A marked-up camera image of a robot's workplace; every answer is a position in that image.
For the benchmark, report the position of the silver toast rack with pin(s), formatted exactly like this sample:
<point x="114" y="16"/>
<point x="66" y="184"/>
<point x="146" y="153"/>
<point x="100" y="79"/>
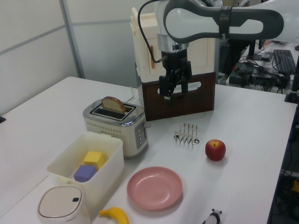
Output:
<point x="187" y="136"/>

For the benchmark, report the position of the white plastic bin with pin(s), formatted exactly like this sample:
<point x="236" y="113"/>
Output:
<point x="105" y="168"/>

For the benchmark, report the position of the cream toy cabinet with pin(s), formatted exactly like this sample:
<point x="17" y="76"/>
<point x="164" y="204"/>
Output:
<point x="201" y="53"/>

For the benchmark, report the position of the yellow banana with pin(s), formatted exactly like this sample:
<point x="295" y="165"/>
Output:
<point x="118" y="214"/>

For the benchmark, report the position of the black monitor stand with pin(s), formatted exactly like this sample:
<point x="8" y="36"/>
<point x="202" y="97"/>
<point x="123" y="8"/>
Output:
<point x="253" y="52"/>

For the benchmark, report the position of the pink plate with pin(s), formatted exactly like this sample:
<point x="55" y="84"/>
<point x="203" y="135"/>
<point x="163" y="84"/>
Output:
<point x="154" y="187"/>

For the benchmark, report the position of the small white lidded trash can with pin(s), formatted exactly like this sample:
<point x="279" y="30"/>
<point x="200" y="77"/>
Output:
<point x="59" y="205"/>

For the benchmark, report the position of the black keyboard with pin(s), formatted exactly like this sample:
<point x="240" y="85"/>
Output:
<point x="283" y="59"/>

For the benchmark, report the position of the brown bread slice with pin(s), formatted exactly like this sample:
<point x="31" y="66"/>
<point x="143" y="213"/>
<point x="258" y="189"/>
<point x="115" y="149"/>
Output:
<point x="113" y="103"/>

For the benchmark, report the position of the black clamp pole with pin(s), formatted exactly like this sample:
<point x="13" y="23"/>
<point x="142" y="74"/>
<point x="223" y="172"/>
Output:
<point x="294" y="91"/>

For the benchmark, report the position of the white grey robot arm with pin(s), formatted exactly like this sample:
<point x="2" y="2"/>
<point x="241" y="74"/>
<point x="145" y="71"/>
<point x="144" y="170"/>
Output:
<point x="201" y="22"/>

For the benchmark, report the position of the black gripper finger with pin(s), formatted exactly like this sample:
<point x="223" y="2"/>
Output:
<point x="164" y="85"/>
<point x="185" y="81"/>

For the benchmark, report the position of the black white panda toy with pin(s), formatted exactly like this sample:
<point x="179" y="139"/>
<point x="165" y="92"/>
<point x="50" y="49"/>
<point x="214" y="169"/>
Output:
<point x="215" y="217"/>

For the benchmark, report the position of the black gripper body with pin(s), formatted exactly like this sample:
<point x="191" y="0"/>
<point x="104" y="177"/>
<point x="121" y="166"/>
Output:
<point x="175" y="58"/>

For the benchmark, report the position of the dark brown wooden crate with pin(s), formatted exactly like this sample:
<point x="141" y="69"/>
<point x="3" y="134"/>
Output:
<point x="187" y="102"/>

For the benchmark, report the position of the black flat object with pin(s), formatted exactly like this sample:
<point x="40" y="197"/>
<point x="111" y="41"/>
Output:
<point x="2" y="119"/>

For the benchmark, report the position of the cream chrome toaster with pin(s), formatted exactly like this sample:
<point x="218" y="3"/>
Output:
<point x="116" y="133"/>

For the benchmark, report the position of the red apple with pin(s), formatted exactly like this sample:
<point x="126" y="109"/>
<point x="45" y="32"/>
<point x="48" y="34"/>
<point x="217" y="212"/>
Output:
<point x="215" y="150"/>

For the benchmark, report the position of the yellow object under table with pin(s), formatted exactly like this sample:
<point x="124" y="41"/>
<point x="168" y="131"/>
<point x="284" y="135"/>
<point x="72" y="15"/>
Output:
<point x="296" y="189"/>

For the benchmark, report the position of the purple block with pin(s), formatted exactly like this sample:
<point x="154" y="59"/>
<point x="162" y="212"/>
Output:
<point x="84" y="173"/>

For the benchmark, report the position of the grey partition frame post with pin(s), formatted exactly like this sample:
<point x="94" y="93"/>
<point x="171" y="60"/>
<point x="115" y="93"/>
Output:
<point x="72" y="39"/>

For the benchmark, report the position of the yellow block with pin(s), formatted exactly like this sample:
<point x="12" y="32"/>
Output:
<point x="93" y="158"/>

